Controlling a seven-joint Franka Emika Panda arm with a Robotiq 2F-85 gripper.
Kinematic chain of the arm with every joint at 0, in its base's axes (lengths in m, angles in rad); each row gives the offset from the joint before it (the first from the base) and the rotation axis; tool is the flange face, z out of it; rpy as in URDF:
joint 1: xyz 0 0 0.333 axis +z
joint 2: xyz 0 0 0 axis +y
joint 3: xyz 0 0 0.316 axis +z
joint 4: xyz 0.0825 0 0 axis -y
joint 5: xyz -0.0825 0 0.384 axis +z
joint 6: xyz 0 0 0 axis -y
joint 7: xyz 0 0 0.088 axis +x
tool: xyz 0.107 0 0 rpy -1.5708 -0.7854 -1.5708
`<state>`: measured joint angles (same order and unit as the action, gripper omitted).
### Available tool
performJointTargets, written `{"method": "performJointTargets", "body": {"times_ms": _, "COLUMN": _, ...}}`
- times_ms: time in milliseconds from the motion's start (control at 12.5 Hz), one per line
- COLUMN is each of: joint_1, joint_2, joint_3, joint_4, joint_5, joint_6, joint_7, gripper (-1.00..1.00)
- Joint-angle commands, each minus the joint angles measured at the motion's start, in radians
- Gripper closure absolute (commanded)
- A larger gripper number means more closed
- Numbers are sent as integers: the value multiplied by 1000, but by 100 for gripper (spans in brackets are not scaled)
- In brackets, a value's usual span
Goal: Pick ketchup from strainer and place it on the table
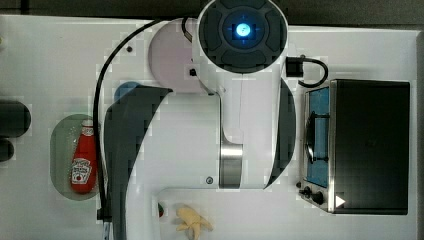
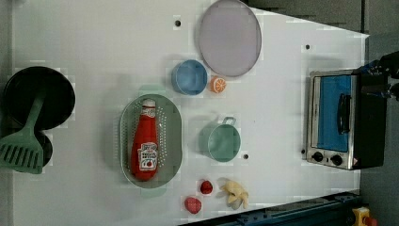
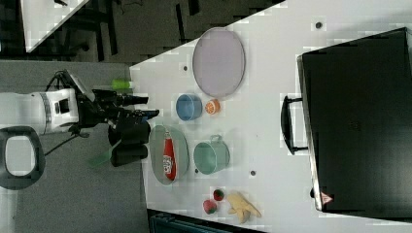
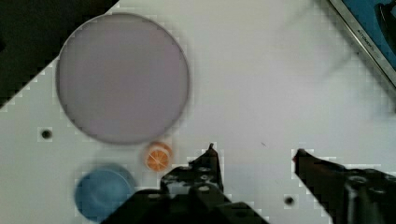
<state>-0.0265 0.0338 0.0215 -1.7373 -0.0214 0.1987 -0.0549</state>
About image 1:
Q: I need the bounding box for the red plush ketchup bottle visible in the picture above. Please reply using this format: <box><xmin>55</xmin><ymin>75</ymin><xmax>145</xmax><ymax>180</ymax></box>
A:
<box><xmin>70</xmin><ymin>119</ymin><xmax>97</xmax><ymax>194</ymax></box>

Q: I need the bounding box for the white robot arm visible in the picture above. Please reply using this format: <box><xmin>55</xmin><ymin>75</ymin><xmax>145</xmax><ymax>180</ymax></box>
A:
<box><xmin>103</xmin><ymin>0</ymin><xmax>296</xmax><ymax>240</ymax></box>

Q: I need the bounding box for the green oval strainer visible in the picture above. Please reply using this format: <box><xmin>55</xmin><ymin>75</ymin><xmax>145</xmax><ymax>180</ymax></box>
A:
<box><xmin>50</xmin><ymin>114</ymin><xmax>98</xmax><ymax>201</ymax></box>

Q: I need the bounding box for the grey round plate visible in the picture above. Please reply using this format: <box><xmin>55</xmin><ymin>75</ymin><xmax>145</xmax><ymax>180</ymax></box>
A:
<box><xmin>148</xmin><ymin>18</ymin><xmax>203</xmax><ymax>93</ymax></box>

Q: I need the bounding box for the blue bowl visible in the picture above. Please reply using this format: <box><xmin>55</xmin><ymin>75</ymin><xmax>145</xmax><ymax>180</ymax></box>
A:
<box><xmin>114</xmin><ymin>81</ymin><xmax>139</xmax><ymax>102</ymax></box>

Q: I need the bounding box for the yellow plush banana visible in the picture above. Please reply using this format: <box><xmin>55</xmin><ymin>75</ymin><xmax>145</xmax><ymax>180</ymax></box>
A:
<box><xmin>176</xmin><ymin>207</ymin><xmax>213</xmax><ymax>240</ymax></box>

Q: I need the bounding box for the dark red plush strawberry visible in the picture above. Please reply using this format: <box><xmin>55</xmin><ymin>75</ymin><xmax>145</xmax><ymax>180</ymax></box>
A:
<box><xmin>158</xmin><ymin>203</ymin><xmax>164</xmax><ymax>217</ymax></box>

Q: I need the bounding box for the black toaster oven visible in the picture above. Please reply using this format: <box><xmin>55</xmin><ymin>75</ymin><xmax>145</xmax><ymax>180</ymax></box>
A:
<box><xmin>297</xmin><ymin>79</ymin><xmax>410</xmax><ymax>215</ymax></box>

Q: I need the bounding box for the large black cylinder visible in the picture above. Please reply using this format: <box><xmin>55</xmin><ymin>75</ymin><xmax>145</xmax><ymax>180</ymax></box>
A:
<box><xmin>0</xmin><ymin>100</ymin><xmax>31</xmax><ymax>138</ymax></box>

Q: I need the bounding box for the small black cylinder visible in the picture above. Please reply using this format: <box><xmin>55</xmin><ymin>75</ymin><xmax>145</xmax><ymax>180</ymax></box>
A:
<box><xmin>0</xmin><ymin>139</ymin><xmax>14</xmax><ymax>162</ymax></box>

